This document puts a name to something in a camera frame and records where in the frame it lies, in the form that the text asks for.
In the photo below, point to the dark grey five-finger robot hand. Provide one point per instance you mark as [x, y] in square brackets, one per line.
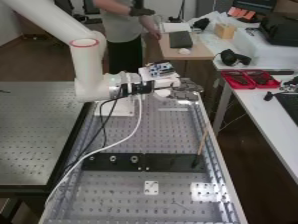
[160, 75]

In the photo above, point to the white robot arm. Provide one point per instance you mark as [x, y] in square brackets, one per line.
[87, 60]

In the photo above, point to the small white square board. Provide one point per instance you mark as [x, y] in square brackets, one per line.
[151, 187]

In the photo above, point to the white mouse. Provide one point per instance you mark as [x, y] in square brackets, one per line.
[184, 51]

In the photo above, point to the wooden desk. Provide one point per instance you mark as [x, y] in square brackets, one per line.
[195, 53]

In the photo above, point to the black laptop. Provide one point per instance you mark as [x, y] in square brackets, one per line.
[182, 39]

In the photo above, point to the person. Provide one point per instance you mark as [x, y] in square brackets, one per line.
[122, 30]

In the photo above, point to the black headphones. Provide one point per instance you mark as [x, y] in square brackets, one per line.
[234, 57]

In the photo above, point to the red tray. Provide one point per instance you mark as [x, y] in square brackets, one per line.
[264, 78]
[239, 79]

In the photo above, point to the small wooden box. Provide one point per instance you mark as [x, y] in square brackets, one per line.
[226, 31]

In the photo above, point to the thin stick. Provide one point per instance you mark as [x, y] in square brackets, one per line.
[203, 143]

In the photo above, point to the white foam box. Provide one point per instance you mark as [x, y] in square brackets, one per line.
[267, 53]

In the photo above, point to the orange sticky note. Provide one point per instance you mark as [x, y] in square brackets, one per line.
[232, 11]
[251, 15]
[241, 13]

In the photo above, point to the small black device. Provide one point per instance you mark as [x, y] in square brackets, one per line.
[269, 96]

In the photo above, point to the white desk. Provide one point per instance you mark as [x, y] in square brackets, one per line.
[261, 113]

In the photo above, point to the black chair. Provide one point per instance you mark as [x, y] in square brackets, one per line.
[82, 11]

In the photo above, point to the black plate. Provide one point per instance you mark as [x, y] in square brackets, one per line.
[168, 163]

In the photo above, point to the black bag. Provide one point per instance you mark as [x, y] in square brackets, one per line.
[281, 30]

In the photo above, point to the clear box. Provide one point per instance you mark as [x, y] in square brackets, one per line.
[147, 200]

